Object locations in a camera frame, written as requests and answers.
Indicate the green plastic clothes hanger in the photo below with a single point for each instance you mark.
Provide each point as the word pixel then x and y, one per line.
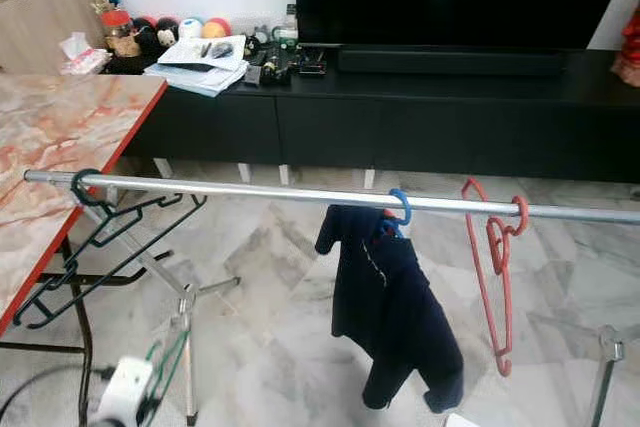
pixel 170 367

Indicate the black plastic clothes hanger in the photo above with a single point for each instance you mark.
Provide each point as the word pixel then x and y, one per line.
pixel 85 189

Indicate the blue plastic clothes hanger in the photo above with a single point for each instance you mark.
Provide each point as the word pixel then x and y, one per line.
pixel 407 205

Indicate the red plastic clothes hanger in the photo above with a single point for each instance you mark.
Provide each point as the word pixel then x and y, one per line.
pixel 503 369

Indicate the marble pattern folding table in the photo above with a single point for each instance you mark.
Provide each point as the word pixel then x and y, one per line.
pixel 60 147

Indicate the pink tissue pack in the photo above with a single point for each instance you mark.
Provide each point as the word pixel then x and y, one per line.
pixel 87 55

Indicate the light wooden sideboard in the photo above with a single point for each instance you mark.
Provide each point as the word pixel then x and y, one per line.
pixel 50 19

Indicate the red lidded jar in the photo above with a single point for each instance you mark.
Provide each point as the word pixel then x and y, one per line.
pixel 122 35

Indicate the black mouse plush toy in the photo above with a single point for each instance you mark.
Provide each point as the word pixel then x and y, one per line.
pixel 157 34

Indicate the stack of white papers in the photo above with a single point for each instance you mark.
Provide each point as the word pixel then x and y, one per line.
pixel 190 69

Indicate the white blue round plush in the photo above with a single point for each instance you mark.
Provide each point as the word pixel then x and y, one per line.
pixel 190 29

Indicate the black computer mouse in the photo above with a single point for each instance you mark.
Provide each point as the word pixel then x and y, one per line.
pixel 220 50

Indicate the silver metal clothes rack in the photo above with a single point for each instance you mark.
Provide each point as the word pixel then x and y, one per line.
pixel 260 191

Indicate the orange round plush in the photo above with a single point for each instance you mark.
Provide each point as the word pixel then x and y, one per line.
pixel 217 29

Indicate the black electronic gadgets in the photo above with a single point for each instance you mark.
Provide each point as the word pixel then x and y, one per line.
pixel 280 65

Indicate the clear plastic bottle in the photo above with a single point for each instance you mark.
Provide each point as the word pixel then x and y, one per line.
pixel 289 27

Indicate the black television console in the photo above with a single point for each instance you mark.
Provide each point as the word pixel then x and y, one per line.
pixel 410 127

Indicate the navy blue t-shirt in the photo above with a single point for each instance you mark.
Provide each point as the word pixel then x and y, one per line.
pixel 395 317

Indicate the black soundbar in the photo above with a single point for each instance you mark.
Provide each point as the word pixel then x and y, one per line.
pixel 450 59

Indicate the red laughing Buddha statue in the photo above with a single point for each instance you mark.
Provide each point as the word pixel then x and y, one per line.
pixel 628 52

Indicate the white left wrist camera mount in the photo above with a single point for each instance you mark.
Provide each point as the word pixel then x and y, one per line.
pixel 128 392

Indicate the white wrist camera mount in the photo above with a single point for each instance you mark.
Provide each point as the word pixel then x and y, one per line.
pixel 128 392
pixel 462 420

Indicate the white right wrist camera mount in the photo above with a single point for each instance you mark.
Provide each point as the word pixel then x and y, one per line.
pixel 462 420

